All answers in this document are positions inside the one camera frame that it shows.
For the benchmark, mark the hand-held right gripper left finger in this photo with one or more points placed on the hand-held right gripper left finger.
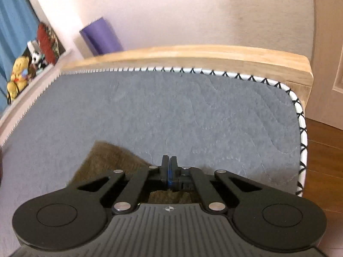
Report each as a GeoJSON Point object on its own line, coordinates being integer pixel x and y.
{"type": "Point", "coordinates": [164, 171]}

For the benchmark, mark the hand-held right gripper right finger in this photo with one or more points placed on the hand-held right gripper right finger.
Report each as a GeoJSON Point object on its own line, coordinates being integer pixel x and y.
{"type": "Point", "coordinates": [173, 171]}

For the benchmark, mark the grey quilted mattress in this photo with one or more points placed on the grey quilted mattress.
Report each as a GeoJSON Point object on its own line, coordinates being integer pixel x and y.
{"type": "Point", "coordinates": [187, 117]}

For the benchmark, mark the purple container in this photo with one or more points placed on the purple container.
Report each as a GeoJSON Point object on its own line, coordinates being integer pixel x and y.
{"type": "Point", "coordinates": [101, 37]}

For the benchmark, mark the panda plush toy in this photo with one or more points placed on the panda plush toy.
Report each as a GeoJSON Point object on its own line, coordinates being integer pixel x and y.
{"type": "Point", "coordinates": [36, 57]}

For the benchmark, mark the dark red cushion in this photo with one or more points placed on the dark red cushion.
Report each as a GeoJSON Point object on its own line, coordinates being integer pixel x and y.
{"type": "Point", "coordinates": [48, 42]}

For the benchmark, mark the yellow plush toy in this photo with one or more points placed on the yellow plush toy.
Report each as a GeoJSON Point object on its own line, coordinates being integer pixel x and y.
{"type": "Point", "coordinates": [18, 72]}

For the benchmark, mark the blue curtain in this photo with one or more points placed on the blue curtain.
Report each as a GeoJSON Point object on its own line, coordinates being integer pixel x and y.
{"type": "Point", "coordinates": [13, 18]}

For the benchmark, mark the light wooden bed frame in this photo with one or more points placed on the light wooden bed frame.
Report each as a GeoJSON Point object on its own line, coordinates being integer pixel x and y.
{"type": "Point", "coordinates": [214, 55]}

